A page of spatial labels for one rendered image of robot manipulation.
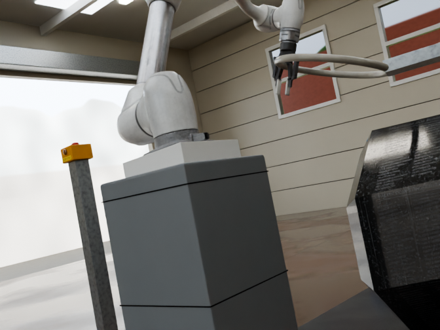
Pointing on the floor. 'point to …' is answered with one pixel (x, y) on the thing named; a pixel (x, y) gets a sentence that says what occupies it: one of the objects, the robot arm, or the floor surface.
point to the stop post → (91, 234)
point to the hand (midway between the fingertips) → (283, 88)
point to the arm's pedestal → (199, 248)
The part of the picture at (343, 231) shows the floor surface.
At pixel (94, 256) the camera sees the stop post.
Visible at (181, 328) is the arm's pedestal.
